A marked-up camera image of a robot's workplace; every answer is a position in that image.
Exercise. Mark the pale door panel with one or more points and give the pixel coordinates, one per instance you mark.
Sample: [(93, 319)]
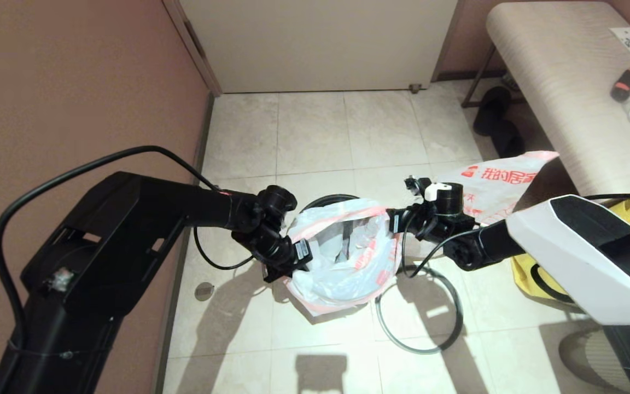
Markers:
[(320, 44)]

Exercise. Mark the spare white red plastic bag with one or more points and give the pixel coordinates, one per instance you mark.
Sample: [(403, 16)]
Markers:
[(495, 178)]

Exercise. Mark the brown door frame post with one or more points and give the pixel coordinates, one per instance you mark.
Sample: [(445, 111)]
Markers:
[(192, 46), (446, 44)]

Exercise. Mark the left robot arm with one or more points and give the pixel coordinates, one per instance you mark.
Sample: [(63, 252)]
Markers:
[(129, 241)]

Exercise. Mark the light wood bench metal legs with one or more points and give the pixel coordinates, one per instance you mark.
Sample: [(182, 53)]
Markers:
[(555, 82)]

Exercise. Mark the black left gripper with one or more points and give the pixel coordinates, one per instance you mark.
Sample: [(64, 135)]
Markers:
[(287, 257)]

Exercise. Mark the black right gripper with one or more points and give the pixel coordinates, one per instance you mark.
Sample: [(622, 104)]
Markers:
[(416, 224)]

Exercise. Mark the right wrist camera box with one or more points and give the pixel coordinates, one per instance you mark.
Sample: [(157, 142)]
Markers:
[(416, 186)]

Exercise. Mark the round grey floor disc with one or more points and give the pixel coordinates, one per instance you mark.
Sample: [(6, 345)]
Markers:
[(204, 291)]

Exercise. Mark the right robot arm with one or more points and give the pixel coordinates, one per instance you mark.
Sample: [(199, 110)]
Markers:
[(566, 251)]

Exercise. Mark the white and red plastic bag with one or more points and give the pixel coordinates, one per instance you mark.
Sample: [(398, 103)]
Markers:
[(337, 279)]

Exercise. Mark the black slipper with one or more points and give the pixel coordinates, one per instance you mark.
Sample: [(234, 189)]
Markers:
[(509, 143), (490, 109)]

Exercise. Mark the small metal door stop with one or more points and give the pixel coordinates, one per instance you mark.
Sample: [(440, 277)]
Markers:
[(414, 87)]

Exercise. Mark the grey ribbed round stool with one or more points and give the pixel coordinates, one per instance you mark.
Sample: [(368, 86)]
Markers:
[(594, 366)]

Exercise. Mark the black round trash bin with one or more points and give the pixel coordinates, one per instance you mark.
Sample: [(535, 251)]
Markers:
[(326, 197)]

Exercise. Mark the black and red marker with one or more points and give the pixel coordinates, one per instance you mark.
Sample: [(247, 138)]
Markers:
[(623, 85)]

